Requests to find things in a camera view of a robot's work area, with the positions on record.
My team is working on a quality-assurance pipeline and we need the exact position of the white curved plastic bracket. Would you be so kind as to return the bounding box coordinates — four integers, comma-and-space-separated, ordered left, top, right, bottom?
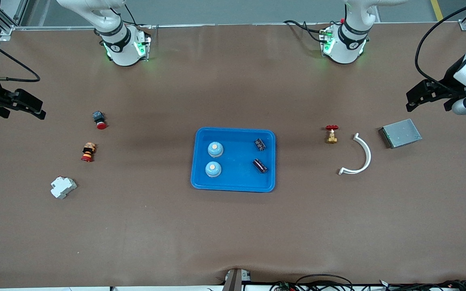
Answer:
338, 133, 372, 175

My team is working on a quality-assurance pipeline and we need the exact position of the white circuit breaker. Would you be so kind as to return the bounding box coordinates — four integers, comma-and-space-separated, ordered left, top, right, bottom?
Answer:
50, 176, 78, 200

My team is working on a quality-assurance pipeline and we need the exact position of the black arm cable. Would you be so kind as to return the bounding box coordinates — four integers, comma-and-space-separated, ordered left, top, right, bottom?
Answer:
0, 26, 41, 82
414, 0, 466, 95

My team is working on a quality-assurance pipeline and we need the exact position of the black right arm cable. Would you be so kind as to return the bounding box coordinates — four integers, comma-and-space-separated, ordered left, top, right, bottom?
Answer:
0, 26, 41, 82

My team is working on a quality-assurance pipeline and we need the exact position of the grey metal box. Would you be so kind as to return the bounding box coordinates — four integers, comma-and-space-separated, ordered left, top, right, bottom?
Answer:
379, 118, 423, 149

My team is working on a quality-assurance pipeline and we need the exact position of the black cable bundle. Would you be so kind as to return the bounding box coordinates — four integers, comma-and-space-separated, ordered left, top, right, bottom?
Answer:
379, 279, 466, 291

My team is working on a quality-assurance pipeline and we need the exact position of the brown table cover mat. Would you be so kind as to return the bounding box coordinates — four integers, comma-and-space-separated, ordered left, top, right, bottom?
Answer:
0, 22, 466, 288

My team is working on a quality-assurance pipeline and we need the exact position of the blue plastic tray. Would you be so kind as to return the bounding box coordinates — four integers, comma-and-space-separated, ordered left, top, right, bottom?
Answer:
191, 127, 277, 193

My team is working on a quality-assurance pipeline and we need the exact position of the large dark brown capacitor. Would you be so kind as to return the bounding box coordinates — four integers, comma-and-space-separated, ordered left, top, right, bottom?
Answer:
252, 158, 269, 174

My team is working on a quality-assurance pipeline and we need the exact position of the black base cable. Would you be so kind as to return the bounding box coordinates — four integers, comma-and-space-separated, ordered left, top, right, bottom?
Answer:
284, 19, 322, 43

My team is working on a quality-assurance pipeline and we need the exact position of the light blue desk bell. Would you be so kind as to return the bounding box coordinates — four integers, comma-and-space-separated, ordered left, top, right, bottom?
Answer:
208, 141, 224, 158
205, 161, 222, 178

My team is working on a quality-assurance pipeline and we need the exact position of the red orange black button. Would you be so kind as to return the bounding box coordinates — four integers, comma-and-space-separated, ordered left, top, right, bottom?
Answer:
81, 142, 97, 163

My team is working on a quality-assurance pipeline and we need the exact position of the metal clamp bracket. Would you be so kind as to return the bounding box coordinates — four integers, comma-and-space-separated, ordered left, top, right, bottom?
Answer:
222, 268, 252, 291

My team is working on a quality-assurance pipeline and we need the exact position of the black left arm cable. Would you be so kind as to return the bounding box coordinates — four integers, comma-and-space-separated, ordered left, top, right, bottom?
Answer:
414, 0, 466, 95

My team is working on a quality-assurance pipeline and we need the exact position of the black cable loop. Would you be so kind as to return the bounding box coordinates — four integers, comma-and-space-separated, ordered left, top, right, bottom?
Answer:
296, 274, 355, 291

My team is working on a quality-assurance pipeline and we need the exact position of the dark red-capped push button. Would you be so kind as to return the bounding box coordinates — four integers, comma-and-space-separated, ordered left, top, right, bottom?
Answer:
92, 111, 108, 130

